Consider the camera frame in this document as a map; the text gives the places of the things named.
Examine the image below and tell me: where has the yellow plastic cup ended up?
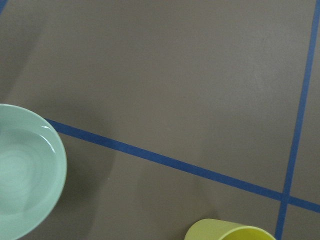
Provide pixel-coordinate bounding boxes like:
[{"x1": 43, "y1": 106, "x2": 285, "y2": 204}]
[{"x1": 184, "y1": 218, "x2": 275, "y2": 240}]

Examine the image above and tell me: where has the mint green bowl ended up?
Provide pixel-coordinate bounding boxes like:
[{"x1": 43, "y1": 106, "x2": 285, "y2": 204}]
[{"x1": 0, "y1": 103, "x2": 68, "y2": 240}]

